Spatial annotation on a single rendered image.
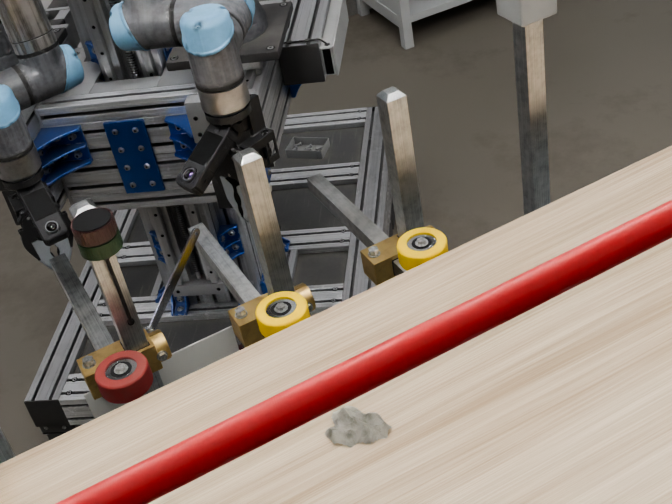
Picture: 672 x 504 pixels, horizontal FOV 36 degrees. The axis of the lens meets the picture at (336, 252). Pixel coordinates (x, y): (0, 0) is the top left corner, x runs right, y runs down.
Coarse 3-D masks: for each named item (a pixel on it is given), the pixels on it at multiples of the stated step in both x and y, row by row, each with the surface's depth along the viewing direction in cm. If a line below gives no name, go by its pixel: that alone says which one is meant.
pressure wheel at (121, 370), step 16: (128, 352) 153; (96, 368) 151; (112, 368) 151; (128, 368) 150; (144, 368) 149; (112, 384) 148; (128, 384) 147; (144, 384) 149; (112, 400) 149; (128, 400) 149
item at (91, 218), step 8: (96, 208) 142; (80, 216) 141; (88, 216) 141; (96, 216) 141; (104, 216) 140; (72, 224) 140; (80, 224) 140; (88, 224) 139; (96, 224) 139; (104, 224) 139; (112, 272) 146; (120, 296) 151; (128, 312) 153; (128, 320) 154
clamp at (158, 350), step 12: (156, 336) 160; (108, 348) 160; (120, 348) 159; (144, 348) 159; (156, 348) 160; (168, 348) 160; (96, 360) 158; (156, 360) 160; (84, 372) 156; (96, 384) 157; (96, 396) 158
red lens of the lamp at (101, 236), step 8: (104, 208) 142; (112, 216) 140; (112, 224) 140; (72, 232) 140; (80, 232) 138; (88, 232) 138; (96, 232) 138; (104, 232) 139; (112, 232) 140; (80, 240) 139; (88, 240) 139; (96, 240) 139; (104, 240) 139
